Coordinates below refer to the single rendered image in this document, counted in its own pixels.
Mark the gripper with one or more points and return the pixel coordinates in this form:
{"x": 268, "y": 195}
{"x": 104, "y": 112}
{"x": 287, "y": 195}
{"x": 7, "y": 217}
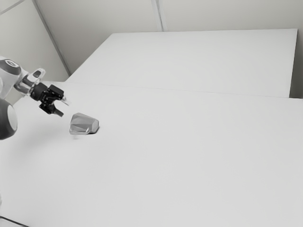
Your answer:
{"x": 39, "y": 92}

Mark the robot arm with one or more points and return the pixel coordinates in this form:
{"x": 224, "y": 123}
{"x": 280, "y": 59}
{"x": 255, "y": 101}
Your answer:
{"x": 8, "y": 73}

